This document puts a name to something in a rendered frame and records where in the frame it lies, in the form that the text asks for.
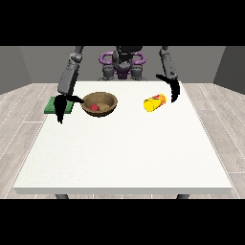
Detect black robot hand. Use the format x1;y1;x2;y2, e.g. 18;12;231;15
53;93;85;124
155;73;181;104

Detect green square pad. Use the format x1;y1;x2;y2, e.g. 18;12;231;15
43;96;75;115

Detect yellow cup with melon print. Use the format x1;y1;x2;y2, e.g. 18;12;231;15
143;93;167;113

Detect brown wooden bowl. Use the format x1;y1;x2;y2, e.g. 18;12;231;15
80;91;119;118

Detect grey robot trunk purple rings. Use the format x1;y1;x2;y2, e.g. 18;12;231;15
97;46;148;82

